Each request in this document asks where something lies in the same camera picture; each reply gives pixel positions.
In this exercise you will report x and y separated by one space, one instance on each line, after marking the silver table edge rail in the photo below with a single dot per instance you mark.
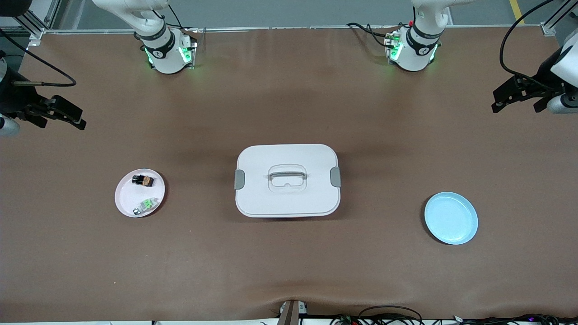
271 29

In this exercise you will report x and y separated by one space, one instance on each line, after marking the light blue round plate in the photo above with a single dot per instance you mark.
451 219

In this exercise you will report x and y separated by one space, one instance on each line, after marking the orange and black switch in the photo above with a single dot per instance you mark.
143 180

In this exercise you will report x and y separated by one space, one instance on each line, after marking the brown table mat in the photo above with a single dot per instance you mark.
289 262

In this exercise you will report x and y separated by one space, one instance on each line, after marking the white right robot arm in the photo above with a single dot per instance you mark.
165 49

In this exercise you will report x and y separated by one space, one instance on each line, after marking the pink round plate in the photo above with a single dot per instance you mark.
128 196

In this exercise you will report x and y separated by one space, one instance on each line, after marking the white lidded storage box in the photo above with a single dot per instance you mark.
289 198

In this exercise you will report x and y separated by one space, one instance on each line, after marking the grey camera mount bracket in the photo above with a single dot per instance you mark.
291 313

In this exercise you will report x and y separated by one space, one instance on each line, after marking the aluminium frame post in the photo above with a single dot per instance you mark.
36 20
557 18

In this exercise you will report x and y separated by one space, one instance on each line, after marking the green and silver switch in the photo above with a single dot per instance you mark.
146 206

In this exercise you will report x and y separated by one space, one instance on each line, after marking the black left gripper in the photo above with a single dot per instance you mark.
543 80

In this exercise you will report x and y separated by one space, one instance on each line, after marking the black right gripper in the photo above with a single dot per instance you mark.
14 100

